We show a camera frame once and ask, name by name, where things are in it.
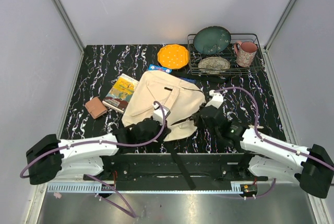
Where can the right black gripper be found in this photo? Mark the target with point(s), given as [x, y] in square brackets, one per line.
[197, 118]

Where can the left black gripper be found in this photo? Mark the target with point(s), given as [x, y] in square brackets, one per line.
[166, 130]

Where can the beige canvas backpack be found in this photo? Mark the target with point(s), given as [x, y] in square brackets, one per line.
[182, 98]

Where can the blue treehouse book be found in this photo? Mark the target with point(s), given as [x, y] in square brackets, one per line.
[163, 69]

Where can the Animal Farm book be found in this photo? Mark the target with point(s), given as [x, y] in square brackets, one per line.
[188, 80]

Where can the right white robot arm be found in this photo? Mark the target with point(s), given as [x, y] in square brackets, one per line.
[310, 168]

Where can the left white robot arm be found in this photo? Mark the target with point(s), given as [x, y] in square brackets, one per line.
[51, 158]

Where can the yellow illustrated book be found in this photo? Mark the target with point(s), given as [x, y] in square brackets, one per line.
[120, 94]

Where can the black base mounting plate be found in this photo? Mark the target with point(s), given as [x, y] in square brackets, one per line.
[230, 167]

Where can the beige patterned plate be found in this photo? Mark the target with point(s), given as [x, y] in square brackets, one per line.
[214, 65]

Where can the brown leather wallet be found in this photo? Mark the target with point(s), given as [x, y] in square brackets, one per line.
[95, 107]

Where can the orange polka dot plate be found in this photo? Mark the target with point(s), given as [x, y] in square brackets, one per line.
[173, 56]

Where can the pink patterned mug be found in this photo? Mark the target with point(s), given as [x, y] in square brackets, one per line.
[245, 53]

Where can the dark teal plate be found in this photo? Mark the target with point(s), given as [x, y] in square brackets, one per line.
[212, 40]

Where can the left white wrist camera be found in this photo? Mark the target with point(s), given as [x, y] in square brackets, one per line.
[160, 112]

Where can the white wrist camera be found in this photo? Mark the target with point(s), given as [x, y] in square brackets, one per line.
[216, 100]
[160, 112]

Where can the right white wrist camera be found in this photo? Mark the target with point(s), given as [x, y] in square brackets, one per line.
[216, 100]

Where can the black wire dish rack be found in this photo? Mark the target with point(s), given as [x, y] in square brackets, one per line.
[195, 57]

